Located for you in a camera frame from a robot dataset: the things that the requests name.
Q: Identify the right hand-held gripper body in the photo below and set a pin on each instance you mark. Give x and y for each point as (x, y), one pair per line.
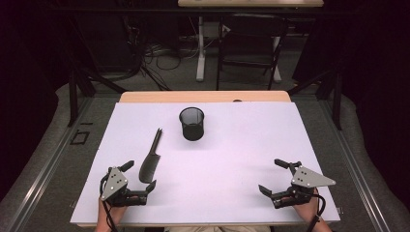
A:
(306, 179)

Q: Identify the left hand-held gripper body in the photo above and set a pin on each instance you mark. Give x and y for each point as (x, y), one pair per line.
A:
(113, 185)

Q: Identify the dark brown comb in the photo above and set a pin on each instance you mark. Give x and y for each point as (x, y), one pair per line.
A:
(149, 166)

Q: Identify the black mesh pen cup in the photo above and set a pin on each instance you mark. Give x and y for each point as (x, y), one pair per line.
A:
(192, 130)

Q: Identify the person's left hand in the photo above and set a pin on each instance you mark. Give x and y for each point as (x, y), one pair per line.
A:
(120, 212)

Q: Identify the person's right hand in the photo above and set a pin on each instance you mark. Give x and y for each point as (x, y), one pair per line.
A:
(306, 209)

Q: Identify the white table cover sheet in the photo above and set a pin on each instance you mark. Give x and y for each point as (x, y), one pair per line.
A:
(225, 167)

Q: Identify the black tape square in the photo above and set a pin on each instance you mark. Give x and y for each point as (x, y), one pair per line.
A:
(79, 142)

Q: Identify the black metal stand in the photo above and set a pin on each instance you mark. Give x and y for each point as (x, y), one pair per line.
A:
(337, 103)
(73, 96)

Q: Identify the black folding chair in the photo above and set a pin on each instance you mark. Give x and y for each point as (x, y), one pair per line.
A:
(251, 63)

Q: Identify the beige desk with white legs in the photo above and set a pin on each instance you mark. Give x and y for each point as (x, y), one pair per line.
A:
(200, 58)

